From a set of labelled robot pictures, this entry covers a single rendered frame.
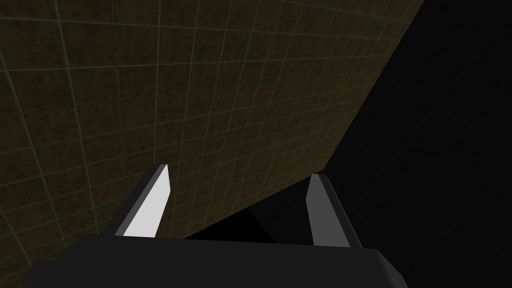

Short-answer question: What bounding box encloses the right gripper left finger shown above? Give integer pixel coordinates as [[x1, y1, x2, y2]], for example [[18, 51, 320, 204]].
[[104, 163, 171, 239]]

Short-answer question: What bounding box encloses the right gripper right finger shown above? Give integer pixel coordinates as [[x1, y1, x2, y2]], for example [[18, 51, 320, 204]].
[[305, 173, 363, 249]]

